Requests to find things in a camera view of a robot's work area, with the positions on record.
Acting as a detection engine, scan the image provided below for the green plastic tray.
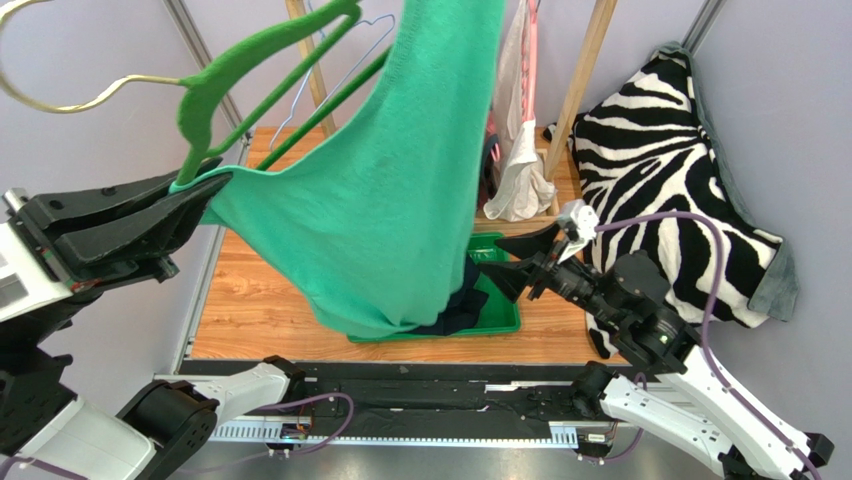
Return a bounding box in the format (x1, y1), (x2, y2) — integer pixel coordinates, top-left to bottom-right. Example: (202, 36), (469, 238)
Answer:
(347, 232), (521, 343)

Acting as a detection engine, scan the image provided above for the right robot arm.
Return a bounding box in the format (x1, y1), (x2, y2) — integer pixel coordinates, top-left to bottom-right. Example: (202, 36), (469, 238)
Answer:
(480, 224), (834, 479)

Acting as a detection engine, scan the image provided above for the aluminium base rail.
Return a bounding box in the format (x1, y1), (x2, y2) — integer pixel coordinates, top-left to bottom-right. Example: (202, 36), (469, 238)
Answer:
(152, 359), (740, 480)

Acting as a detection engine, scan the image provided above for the pink plastic hanger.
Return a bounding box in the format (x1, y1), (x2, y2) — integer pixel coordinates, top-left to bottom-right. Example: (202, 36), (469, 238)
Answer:
(521, 0), (538, 122)

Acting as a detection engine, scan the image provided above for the green velvet hanger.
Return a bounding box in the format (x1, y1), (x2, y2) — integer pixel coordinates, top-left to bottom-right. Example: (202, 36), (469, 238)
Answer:
(1, 1), (363, 189)

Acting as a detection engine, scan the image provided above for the wooden clothes rack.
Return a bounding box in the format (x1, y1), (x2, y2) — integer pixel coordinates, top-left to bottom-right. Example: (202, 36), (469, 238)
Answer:
(284, 1), (618, 235)

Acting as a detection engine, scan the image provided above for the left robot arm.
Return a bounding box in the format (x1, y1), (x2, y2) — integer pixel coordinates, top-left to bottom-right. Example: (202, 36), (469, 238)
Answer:
(1, 158), (305, 479)

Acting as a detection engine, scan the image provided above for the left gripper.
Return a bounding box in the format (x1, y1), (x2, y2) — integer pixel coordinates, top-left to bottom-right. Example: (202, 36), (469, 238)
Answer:
(0, 155), (234, 345)

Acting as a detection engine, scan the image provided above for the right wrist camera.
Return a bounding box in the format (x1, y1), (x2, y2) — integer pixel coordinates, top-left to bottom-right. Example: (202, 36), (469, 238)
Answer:
(556, 199), (599, 264)

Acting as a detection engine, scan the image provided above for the navy maroon tank top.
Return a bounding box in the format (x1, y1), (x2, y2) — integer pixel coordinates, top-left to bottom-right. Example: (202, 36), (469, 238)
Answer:
(409, 256), (489, 336)

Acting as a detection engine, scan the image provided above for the maroon printed tank top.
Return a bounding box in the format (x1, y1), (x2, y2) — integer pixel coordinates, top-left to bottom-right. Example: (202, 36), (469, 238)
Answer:
(478, 111), (501, 207)

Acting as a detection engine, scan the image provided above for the zebra print blanket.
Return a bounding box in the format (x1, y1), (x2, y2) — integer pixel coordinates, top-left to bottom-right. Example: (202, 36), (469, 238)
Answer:
(567, 42), (799, 328)

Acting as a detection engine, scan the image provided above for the white tank top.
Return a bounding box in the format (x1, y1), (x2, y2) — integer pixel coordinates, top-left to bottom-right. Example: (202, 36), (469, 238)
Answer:
(483, 1), (556, 222)

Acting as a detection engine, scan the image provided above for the green tank top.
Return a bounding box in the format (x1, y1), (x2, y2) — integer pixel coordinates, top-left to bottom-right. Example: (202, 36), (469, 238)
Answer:
(202, 1), (505, 338)

